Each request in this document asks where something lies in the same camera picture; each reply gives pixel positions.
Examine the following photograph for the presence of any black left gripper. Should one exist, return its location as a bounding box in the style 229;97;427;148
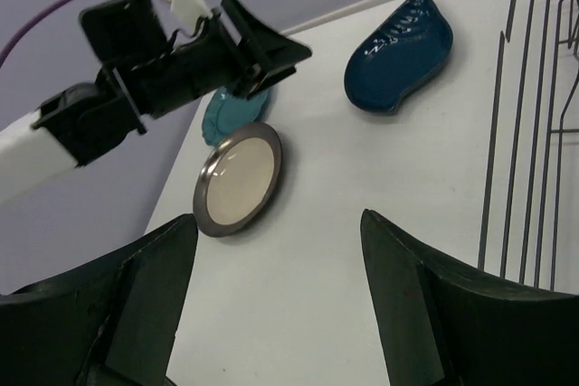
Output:
97;0;312;133

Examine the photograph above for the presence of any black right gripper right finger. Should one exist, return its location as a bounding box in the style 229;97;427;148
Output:
360;210;578;385

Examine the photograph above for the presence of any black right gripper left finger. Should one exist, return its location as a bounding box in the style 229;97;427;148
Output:
1;213;198;385

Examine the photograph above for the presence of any silver rimmed cream plate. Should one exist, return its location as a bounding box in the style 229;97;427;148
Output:
193;122;283;238

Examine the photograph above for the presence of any navy leaf shaped dish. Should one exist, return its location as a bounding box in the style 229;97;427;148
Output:
344;0;454;113

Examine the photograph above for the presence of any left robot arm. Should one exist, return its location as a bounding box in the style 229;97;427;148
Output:
1;0;312;202

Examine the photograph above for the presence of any teal scalloped plate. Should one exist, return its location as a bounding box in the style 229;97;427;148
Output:
201;88;271;146

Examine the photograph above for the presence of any black wire dish rack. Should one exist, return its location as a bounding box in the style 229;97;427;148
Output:
478;0;578;293

